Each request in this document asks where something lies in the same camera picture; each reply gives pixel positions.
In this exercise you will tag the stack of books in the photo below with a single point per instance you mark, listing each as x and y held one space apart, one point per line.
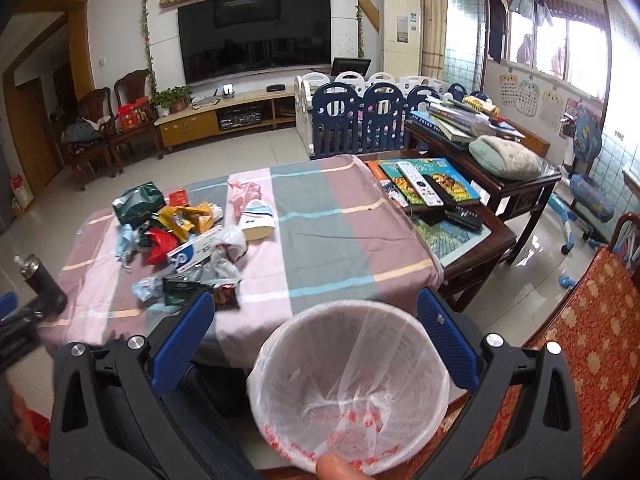
460 124

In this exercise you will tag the dark wooden side table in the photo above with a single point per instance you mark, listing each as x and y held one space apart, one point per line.
507 199

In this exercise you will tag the pink plastic bag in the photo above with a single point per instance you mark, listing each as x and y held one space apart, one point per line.
241 193

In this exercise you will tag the red gift box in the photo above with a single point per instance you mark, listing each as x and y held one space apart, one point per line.
135 115

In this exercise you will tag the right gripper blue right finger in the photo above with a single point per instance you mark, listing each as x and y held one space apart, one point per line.
455 337

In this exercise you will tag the dark wooden coffee table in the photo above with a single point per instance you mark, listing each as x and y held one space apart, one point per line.
468 258

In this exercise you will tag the blue white baby fence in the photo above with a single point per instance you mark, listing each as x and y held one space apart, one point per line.
350 114

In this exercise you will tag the colourful picture book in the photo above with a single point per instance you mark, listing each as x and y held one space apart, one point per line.
432 170

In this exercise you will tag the beige striped curtain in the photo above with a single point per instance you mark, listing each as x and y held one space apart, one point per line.
433 37

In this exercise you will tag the plaid pink grey tablecloth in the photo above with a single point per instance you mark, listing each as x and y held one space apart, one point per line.
337 236

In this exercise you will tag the potted green plant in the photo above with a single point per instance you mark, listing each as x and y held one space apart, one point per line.
173 100

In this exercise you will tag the red foil wrapper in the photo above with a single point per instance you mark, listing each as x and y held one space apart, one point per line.
162 243

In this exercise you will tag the white lined trash basket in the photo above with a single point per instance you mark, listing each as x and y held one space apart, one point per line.
355 378

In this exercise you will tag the red gold patterned sofa cushion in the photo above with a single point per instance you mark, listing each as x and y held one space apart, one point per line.
550 409

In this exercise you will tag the small black monitor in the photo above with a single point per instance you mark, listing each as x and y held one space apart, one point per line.
344 65

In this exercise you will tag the large black television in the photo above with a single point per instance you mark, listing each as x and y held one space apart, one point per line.
225 37

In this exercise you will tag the dark wooden armchair right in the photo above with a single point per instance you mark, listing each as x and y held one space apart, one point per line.
128 89

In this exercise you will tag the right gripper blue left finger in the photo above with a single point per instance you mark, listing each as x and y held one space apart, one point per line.
174 341

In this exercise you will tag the crumpled white tissue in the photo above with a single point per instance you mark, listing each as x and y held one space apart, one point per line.
233 241

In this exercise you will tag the yellow snack wrapper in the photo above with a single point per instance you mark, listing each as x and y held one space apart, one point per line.
184 221

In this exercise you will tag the person left hand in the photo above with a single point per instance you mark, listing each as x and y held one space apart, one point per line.
24 431

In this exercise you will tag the dark wooden armchair left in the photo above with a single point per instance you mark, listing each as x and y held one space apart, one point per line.
89 136

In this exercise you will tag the dark wooden armchair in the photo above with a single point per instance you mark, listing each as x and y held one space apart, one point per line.
89 136
128 89

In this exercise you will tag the green grey cushion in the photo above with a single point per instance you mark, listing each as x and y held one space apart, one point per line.
505 159

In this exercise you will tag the crumpled clear plastic wrapper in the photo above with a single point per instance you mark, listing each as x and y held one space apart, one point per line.
216 275

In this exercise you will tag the white blue medicine box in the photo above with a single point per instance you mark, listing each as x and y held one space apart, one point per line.
194 251

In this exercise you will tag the white tv remote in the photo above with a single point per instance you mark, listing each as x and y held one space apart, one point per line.
420 185

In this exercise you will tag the blue face mask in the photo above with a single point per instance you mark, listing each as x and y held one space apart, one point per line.
127 246

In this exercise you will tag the white blue cup wrapper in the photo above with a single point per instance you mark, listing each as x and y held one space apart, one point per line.
257 220

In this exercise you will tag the person right thumb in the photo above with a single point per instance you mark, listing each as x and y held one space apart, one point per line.
332 467

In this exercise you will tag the small red box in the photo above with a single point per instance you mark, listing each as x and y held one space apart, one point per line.
179 198

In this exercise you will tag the dark green nut bag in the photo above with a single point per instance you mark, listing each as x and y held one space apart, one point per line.
200 292

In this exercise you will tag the wooden tv cabinet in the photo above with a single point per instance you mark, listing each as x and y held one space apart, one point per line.
244 112

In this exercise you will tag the dark green tissue pack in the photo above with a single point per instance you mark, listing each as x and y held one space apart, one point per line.
137 204

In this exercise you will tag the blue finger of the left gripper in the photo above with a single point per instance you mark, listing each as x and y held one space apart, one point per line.
8 304

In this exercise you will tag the black remote control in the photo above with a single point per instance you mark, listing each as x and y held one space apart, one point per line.
465 218

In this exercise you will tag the white standing air conditioner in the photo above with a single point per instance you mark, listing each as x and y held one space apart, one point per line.
401 37

